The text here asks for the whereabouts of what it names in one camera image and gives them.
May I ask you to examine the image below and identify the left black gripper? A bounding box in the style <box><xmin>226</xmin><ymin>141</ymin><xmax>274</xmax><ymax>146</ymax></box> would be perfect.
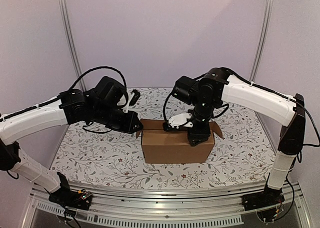
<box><xmin>92</xmin><ymin>104</ymin><xmax>145</xmax><ymax>135</ymax></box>

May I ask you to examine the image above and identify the brown cardboard paper box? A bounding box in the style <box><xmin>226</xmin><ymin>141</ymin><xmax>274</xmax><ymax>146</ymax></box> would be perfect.
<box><xmin>136</xmin><ymin>119</ymin><xmax>223</xmax><ymax>164</ymax></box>

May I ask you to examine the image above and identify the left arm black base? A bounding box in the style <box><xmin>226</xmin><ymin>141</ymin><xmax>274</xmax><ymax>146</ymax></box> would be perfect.
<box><xmin>48</xmin><ymin>172</ymin><xmax>93</xmax><ymax>211</ymax></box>

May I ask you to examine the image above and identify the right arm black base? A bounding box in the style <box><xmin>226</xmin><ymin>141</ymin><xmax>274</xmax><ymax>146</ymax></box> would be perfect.
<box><xmin>241</xmin><ymin>185</ymin><xmax>285</xmax><ymax>211</ymax></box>

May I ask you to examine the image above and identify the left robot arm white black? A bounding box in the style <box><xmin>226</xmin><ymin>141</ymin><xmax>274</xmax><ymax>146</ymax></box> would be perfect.
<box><xmin>0</xmin><ymin>76</ymin><xmax>143</xmax><ymax>205</ymax></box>

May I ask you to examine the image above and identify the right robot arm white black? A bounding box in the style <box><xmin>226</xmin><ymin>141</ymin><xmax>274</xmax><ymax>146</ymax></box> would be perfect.
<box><xmin>167</xmin><ymin>67</ymin><xmax>307</xmax><ymax>206</ymax></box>

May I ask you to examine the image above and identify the floral patterned table mat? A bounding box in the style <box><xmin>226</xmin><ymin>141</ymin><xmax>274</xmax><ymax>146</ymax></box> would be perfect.
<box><xmin>50</xmin><ymin>104</ymin><xmax>275</xmax><ymax>190</ymax></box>

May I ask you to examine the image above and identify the right black braided cable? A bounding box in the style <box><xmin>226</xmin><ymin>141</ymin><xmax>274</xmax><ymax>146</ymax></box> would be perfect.
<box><xmin>162</xmin><ymin>90</ymin><xmax>176</xmax><ymax>124</ymax></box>

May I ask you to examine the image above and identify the black braided cable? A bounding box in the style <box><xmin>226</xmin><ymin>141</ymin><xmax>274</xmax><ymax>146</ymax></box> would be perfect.
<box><xmin>162</xmin><ymin>90</ymin><xmax>176</xmax><ymax>124</ymax></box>
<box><xmin>71</xmin><ymin>66</ymin><xmax>127</xmax><ymax>91</ymax></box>

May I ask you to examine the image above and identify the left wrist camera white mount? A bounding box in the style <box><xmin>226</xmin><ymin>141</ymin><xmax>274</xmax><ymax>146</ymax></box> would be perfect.
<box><xmin>117</xmin><ymin>89</ymin><xmax>141</xmax><ymax>113</ymax></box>

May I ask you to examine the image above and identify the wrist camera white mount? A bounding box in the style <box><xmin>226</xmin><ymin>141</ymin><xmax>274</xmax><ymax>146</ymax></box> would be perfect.
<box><xmin>117</xmin><ymin>89</ymin><xmax>141</xmax><ymax>113</ymax></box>
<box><xmin>162</xmin><ymin>113</ymin><xmax>193</xmax><ymax>132</ymax></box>

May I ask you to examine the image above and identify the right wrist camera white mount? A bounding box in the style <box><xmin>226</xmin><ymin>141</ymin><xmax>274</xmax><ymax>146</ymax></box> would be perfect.
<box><xmin>162</xmin><ymin>113</ymin><xmax>193</xmax><ymax>132</ymax></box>

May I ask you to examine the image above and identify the left black braided cable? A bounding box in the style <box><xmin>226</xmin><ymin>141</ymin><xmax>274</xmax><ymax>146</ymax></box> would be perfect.
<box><xmin>71</xmin><ymin>66</ymin><xmax>127</xmax><ymax>91</ymax></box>

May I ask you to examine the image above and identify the front aluminium rail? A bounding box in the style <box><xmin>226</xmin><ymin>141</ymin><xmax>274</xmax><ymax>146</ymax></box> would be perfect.
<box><xmin>21</xmin><ymin>182</ymin><xmax>313</xmax><ymax>228</ymax></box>

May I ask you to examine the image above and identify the right aluminium frame post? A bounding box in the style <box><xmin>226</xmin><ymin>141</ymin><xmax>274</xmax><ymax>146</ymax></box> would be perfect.
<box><xmin>249</xmin><ymin>0</ymin><xmax>274</xmax><ymax>81</ymax></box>

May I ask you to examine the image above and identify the aluminium frame post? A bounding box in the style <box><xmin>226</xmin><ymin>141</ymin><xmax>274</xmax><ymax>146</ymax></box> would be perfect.
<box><xmin>249</xmin><ymin>0</ymin><xmax>274</xmax><ymax>81</ymax></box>
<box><xmin>58</xmin><ymin>0</ymin><xmax>82</xmax><ymax>78</ymax></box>

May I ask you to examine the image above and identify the left aluminium frame post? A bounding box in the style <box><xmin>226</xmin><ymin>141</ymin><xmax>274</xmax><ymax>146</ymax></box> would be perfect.
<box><xmin>58</xmin><ymin>0</ymin><xmax>82</xmax><ymax>78</ymax></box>

